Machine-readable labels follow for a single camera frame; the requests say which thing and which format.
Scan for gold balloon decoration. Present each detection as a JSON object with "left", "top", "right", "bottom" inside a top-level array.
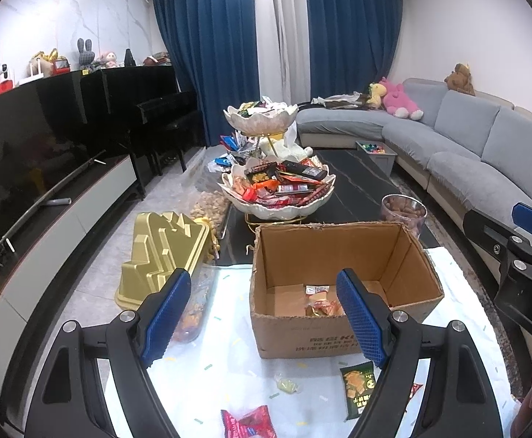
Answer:
[{"left": 30, "top": 49, "right": 70, "bottom": 76}]

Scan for large white lotus bowl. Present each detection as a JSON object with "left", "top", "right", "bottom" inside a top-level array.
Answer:
[{"left": 218, "top": 157, "right": 337, "bottom": 220}]

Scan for black marble coffee table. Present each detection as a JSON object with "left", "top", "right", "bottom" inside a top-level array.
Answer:
[{"left": 216, "top": 148, "right": 435, "bottom": 265}]

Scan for light blue tablecloth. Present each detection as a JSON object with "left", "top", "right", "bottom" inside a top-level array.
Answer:
[{"left": 106, "top": 246, "right": 513, "bottom": 438}]

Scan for grey storage box of toys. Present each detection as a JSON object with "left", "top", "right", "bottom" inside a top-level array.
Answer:
[{"left": 355, "top": 141, "right": 399, "bottom": 176}]

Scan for grey sectional sofa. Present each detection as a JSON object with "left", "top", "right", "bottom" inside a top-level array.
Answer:
[{"left": 296, "top": 77, "right": 532, "bottom": 238}]

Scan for yellow candy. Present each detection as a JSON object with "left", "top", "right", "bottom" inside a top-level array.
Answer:
[{"left": 275, "top": 374, "right": 302, "bottom": 394}]

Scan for small white lotus bowl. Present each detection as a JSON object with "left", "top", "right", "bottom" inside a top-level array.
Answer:
[{"left": 224, "top": 103, "right": 298, "bottom": 134}]

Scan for white sheer curtain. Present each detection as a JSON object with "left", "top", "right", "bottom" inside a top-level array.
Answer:
[{"left": 252, "top": 0, "right": 312, "bottom": 105}]

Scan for gold metal bowl stand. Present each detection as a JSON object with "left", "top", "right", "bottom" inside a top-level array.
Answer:
[{"left": 243, "top": 130, "right": 308, "bottom": 225}]

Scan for scattered loose snack packets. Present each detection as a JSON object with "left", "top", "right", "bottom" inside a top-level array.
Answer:
[{"left": 207, "top": 130, "right": 248, "bottom": 174}]

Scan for grey television cabinet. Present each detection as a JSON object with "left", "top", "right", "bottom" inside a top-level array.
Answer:
[{"left": 0, "top": 155, "right": 146, "bottom": 375}]

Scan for patterned grey rug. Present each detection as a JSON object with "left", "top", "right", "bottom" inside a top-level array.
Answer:
[{"left": 394, "top": 178, "right": 522, "bottom": 397}]

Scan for bag of peanuts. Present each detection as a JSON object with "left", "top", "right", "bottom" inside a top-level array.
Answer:
[{"left": 188, "top": 192, "right": 230, "bottom": 231}]

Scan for brown plush toy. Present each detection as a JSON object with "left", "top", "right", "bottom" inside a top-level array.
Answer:
[{"left": 445, "top": 63, "right": 475, "bottom": 96}]

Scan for black piano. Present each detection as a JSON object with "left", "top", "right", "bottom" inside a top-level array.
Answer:
[{"left": 81, "top": 65, "right": 207, "bottom": 178}]

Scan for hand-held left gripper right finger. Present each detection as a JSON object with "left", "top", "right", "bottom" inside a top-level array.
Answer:
[{"left": 336, "top": 268, "right": 506, "bottom": 438}]

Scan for grey bunny plush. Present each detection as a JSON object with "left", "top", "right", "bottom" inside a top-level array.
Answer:
[{"left": 77, "top": 38, "right": 94, "bottom": 70}]

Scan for large pile of snack packets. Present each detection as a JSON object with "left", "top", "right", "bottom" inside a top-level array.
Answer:
[{"left": 230, "top": 160, "right": 331, "bottom": 206}]

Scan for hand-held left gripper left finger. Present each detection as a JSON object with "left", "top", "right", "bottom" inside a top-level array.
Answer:
[{"left": 31, "top": 268, "right": 192, "bottom": 438}]

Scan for pink plush toy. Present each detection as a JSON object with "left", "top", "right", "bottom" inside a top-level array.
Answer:
[{"left": 378, "top": 77, "right": 424, "bottom": 120}]

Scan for small pile of snack packets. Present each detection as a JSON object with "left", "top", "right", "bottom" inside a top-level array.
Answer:
[{"left": 239, "top": 97, "right": 289, "bottom": 117}]

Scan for gold snack packet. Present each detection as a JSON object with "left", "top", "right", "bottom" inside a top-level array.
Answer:
[{"left": 305, "top": 299, "right": 346, "bottom": 318}]

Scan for clear round jar of nuts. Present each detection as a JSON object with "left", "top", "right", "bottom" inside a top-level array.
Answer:
[{"left": 380, "top": 194, "right": 428, "bottom": 240}]

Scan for yellow plush toy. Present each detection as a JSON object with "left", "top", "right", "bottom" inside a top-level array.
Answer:
[{"left": 367, "top": 82, "right": 388, "bottom": 109}]

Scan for white and red camera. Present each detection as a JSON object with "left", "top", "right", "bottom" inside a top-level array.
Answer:
[{"left": 0, "top": 64, "right": 16, "bottom": 96}]

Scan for white brown cloth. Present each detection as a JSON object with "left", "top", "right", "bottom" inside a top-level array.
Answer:
[{"left": 311, "top": 92, "right": 371, "bottom": 109}]

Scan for yellow toy figure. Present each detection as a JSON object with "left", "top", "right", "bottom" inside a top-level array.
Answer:
[{"left": 204, "top": 230, "right": 221, "bottom": 261}]

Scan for brown cardboard box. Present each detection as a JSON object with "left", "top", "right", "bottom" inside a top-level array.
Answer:
[{"left": 249, "top": 221, "right": 444, "bottom": 360}]

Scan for white plastic bag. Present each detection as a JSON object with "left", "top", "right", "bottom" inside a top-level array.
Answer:
[{"left": 259, "top": 123, "right": 315, "bottom": 160}]

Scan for clear jar with gold lid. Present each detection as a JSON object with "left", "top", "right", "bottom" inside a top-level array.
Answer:
[{"left": 115, "top": 211, "right": 216, "bottom": 343}]

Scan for blue curtain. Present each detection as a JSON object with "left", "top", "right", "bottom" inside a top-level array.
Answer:
[
  {"left": 150, "top": 0, "right": 262, "bottom": 147},
  {"left": 303, "top": 0, "right": 406, "bottom": 105}
]

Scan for black curved television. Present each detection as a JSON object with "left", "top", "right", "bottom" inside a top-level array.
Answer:
[{"left": 0, "top": 75, "right": 107, "bottom": 256}]

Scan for green snack packet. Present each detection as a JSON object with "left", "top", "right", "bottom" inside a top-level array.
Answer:
[{"left": 340, "top": 360, "right": 376, "bottom": 420}]

